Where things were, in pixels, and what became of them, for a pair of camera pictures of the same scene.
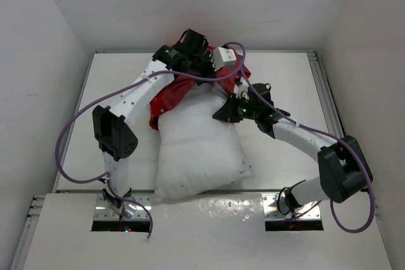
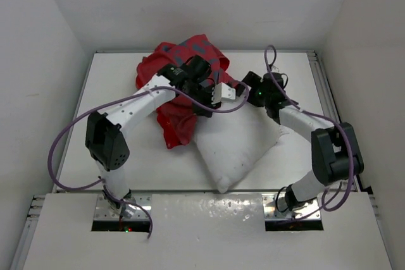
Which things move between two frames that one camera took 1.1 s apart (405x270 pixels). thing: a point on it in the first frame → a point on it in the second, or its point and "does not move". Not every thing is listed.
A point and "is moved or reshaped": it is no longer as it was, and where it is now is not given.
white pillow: (197, 153) is moved or reshaped
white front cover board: (199, 233) does not move
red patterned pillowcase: (178, 85) is moved or reshaped
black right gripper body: (240, 109) → (257, 95)
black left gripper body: (202, 66) → (202, 95)
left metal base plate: (104, 211) does not move
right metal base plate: (311, 211) does not move
